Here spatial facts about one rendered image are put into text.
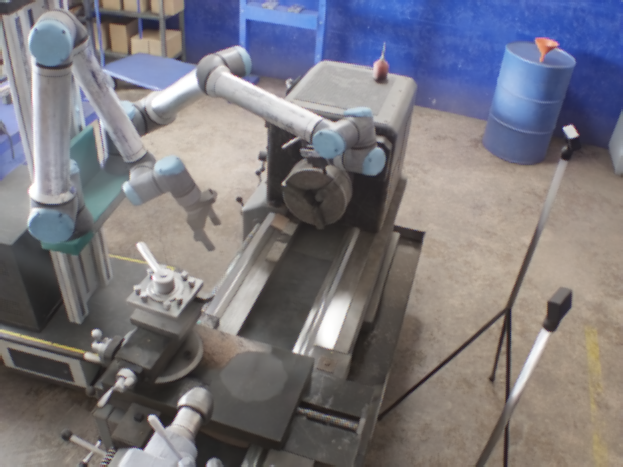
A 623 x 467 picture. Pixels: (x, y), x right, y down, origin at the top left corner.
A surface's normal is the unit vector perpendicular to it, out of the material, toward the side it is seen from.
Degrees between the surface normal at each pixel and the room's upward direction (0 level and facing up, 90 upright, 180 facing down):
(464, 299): 0
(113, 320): 0
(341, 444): 0
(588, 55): 90
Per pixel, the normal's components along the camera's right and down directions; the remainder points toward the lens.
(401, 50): -0.29, 0.58
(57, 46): 0.25, 0.51
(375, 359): 0.07, -0.78
